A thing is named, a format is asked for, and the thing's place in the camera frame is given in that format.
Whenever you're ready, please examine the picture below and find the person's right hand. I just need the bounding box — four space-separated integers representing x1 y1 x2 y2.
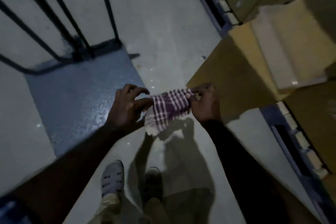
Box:
186 83 222 124

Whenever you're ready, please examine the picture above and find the person's left hand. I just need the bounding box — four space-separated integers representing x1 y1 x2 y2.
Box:
105 84 154 134

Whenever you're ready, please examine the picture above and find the purple white checkered cloth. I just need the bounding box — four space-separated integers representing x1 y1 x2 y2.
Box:
144 89 196 137

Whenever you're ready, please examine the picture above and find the person's right forearm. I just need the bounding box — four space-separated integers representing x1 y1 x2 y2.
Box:
201 117 319 224

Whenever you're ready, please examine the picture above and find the person's left forearm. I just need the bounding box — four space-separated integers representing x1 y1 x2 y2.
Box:
12 121 132 224

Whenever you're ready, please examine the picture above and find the large brown cardboard box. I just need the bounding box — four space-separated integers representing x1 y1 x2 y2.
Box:
186 22 336 125

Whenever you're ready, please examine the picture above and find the dark right shoe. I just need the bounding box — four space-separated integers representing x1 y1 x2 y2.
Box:
142 167 164 204

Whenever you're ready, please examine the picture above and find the grey left shoe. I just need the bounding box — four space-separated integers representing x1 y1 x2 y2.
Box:
101 160 125 198

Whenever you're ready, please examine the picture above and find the white foam packing piece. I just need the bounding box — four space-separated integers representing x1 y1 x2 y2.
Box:
251 0 336 91

